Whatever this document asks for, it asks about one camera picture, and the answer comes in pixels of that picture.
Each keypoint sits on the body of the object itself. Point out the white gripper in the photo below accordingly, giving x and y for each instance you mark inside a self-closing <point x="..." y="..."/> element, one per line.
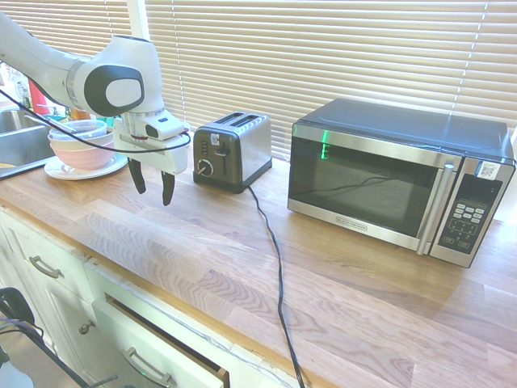
<point x="161" y="155"/>

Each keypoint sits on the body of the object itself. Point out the stainless steel two-slot toaster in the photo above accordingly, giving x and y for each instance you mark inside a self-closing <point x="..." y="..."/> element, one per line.
<point x="242" y="153"/>

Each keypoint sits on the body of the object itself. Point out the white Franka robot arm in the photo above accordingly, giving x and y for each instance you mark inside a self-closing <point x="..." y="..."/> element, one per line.
<point x="121" y="60"/>

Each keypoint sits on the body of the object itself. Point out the white plate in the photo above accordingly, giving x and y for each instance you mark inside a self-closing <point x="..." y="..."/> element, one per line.
<point x="113" y="165"/>

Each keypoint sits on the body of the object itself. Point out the pink bowl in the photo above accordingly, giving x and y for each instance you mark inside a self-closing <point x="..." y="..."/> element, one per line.
<point x="81" y="157"/>

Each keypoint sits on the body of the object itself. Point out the clear plastic container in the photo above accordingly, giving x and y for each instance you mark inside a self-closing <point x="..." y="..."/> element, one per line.
<point x="91" y="127"/>

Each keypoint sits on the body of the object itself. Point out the metal utensils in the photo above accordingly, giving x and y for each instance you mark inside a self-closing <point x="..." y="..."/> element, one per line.
<point x="48" y="122"/>

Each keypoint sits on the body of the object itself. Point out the stainless steel sink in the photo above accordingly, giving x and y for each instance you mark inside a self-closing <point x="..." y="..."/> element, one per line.
<point x="20" y="141"/>

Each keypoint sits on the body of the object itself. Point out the red bottle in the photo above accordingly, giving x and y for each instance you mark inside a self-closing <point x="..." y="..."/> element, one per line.
<point x="36" y="97"/>

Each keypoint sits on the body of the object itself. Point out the white open drawer front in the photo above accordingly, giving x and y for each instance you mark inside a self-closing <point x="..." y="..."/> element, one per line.
<point x="133" y="339"/>

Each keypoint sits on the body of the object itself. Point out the round metal cabinet knob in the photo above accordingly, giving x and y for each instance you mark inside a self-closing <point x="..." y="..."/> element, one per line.
<point x="85" y="328"/>

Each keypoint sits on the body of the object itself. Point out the narrow beige window blind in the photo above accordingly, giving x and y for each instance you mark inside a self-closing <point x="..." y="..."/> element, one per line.
<point x="60" y="20"/>

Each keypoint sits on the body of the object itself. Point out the black and steel microwave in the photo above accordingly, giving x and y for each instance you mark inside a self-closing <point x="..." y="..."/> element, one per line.
<point x="363" y="186"/>

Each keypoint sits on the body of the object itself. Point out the wide beige window blind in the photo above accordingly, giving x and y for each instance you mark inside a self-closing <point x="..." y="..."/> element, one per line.
<point x="323" y="52"/>

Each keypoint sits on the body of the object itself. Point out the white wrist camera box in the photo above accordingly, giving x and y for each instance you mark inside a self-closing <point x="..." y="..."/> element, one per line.
<point x="165" y="126"/>

